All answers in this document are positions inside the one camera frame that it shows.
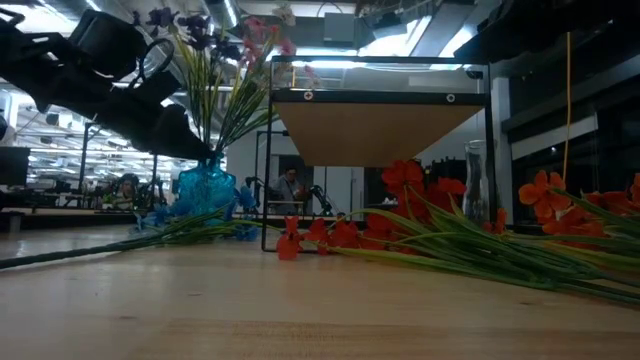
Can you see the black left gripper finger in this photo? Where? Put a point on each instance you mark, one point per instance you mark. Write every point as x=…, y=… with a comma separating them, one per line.
x=175, y=140

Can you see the blue glass vase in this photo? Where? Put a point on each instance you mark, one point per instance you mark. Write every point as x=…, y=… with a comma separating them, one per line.
x=205, y=190

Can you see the pink artificial flower stem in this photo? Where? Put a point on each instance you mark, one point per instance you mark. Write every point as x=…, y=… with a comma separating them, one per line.
x=255, y=27

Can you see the white artificial flower stem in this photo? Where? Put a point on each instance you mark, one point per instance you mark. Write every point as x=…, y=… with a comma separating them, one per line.
x=285, y=14

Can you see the red artificial flower stem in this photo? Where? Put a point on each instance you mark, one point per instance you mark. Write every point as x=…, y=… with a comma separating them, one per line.
x=400, y=177

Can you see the orange artificial flower stem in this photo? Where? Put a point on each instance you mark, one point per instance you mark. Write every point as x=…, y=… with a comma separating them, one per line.
x=542, y=192

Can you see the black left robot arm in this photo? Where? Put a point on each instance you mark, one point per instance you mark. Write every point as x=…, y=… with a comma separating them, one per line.
x=20, y=55

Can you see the person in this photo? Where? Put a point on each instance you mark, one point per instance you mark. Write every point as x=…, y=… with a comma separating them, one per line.
x=125, y=192
x=287, y=190

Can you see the black monitor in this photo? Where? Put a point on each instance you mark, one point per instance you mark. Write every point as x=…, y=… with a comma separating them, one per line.
x=14, y=166

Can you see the clear glass vase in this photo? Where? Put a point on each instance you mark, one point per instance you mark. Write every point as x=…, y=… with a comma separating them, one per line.
x=475, y=185

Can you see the black background rig frame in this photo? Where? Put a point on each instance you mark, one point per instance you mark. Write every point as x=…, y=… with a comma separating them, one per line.
x=84, y=155

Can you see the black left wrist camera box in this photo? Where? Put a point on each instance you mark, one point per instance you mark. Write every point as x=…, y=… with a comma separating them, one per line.
x=107, y=42

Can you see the black aluminium rig frame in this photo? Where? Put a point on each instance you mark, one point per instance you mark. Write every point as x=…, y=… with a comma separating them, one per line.
x=75, y=220

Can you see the wooden shelf with black frame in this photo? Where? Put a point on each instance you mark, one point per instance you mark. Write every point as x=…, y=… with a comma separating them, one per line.
x=370, y=130

